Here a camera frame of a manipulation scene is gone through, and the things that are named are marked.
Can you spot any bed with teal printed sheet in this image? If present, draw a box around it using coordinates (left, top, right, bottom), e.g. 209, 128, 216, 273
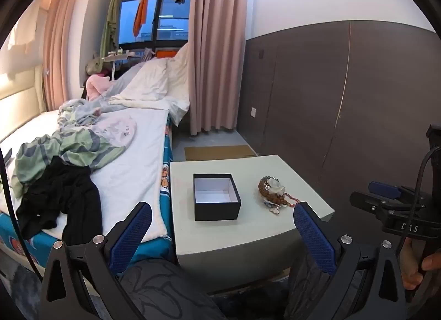
0, 108, 173, 272

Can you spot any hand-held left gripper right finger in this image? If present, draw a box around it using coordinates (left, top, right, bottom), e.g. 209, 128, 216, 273
293, 202, 409, 320

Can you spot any person's left leg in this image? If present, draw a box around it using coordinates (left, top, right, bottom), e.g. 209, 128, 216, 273
116, 259, 226, 320

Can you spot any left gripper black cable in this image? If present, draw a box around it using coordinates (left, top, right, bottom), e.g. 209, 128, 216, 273
0, 146, 44, 284

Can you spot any white duvet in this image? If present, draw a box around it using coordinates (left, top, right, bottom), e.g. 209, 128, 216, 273
108, 43, 192, 127

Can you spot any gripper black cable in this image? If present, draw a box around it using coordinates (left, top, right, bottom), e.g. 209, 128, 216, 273
396, 148, 441, 263
0, 146, 44, 284

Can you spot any white low table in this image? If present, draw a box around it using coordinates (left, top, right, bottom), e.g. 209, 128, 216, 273
170, 155, 335, 267

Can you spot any white drying rack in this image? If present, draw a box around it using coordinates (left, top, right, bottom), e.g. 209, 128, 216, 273
101, 49, 146, 84

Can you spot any cream padded headboard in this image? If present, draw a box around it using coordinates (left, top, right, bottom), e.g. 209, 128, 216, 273
0, 65, 46, 143

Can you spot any white flower hair accessory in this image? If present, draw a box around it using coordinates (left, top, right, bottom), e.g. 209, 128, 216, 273
267, 177, 287, 194

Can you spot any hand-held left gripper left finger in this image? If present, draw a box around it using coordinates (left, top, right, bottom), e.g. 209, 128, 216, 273
41, 201, 154, 320

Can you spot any flattened cardboard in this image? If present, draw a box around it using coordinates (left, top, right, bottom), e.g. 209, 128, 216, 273
184, 145, 257, 161

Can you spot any pink curtain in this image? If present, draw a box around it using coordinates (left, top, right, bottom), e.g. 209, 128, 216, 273
42, 0, 87, 113
188, 0, 249, 135

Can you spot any green floral quilt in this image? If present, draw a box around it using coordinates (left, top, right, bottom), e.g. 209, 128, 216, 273
12, 98, 138, 199

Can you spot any orange hanging garment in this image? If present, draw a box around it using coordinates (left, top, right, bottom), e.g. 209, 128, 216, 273
133, 0, 151, 36

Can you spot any person's right hand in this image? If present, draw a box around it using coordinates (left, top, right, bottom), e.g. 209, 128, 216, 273
402, 237, 441, 291

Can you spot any brown bead bracelet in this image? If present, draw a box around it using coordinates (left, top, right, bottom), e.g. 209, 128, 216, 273
258, 176, 287, 204

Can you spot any person's leg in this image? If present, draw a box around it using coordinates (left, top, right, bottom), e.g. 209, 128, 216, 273
116, 259, 226, 320
284, 254, 347, 320

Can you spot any black jewelry box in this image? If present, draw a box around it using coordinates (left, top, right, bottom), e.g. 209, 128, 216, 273
193, 173, 242, 221

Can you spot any person's right leg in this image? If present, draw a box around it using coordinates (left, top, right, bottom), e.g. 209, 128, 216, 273
284, 254, 347, 320

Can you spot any black garment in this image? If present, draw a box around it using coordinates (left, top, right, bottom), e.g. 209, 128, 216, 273
15, 155, 104, 245

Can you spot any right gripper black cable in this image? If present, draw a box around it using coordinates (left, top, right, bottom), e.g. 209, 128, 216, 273
396, 148, 441, 263

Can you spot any window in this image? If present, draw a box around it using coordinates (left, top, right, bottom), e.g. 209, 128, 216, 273
116, 0, 192, 53

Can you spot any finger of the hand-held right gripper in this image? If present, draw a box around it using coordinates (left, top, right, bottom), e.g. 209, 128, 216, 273
368, 181, 403, 201
349, 192, 384, 212

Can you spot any green hanging garment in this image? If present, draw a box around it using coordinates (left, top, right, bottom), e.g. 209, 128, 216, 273
100, 0, 120, 58

